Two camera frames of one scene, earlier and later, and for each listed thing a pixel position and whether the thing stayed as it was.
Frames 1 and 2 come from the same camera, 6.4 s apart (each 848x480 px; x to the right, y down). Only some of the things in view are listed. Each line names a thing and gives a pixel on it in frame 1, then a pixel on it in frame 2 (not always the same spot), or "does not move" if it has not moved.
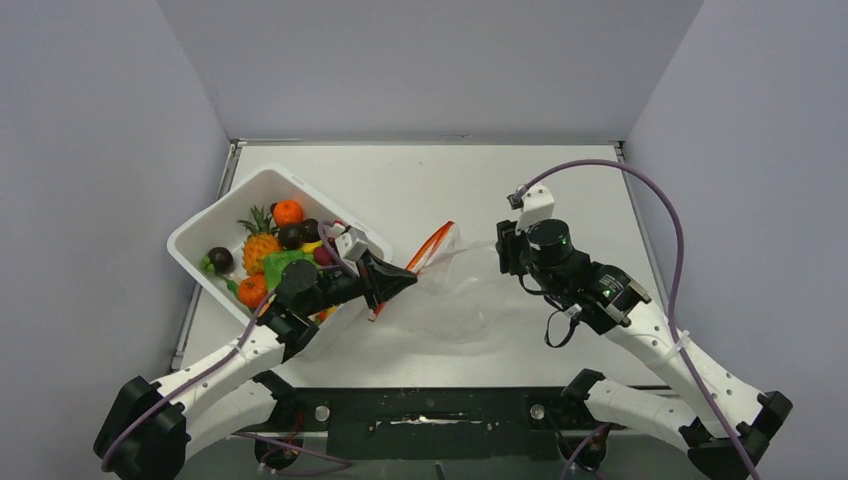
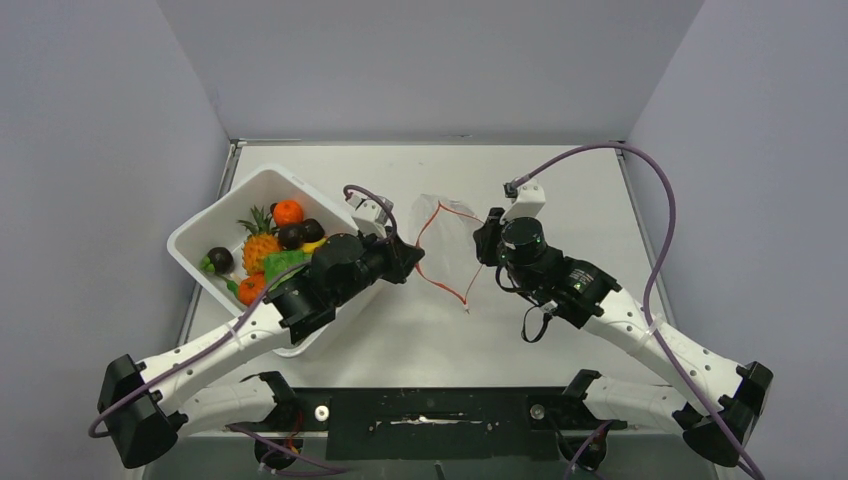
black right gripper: [508, 245] to [487, 236]
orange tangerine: [288, 212] does not move
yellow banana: [309, 247] does not move
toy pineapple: [261, 242] does not move
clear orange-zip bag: [457, 292] to [448, 236]
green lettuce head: [274, 263] does not move
